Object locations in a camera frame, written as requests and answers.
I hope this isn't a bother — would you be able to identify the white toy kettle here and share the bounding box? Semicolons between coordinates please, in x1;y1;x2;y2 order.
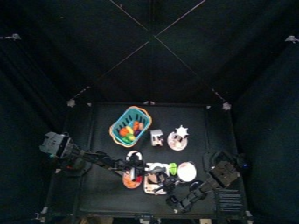
144;162;171;176

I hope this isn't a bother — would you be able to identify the pale pink toy tray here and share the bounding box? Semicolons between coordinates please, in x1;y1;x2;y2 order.
143;173;168;196

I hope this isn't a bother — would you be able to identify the green toy cup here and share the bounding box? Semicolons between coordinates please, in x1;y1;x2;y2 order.
168;162;179;177

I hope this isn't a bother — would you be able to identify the small grey white toy appliance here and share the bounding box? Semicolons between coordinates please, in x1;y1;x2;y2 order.
149;129;164;147

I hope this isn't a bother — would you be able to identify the pink round plate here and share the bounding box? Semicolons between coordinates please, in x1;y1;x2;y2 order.
167;131;190;151

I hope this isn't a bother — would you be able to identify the teal basket with orange rim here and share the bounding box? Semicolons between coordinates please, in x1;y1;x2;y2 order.
108;105;153;148

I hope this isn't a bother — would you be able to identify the orange toy carrot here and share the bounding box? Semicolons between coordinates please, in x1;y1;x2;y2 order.
132;121;145;132

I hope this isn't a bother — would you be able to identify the white star-shaped toy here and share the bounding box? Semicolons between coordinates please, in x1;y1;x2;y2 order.
174;124;191;138

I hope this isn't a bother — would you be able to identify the white black ring toy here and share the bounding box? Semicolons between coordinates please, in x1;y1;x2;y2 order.
125;150;144;163

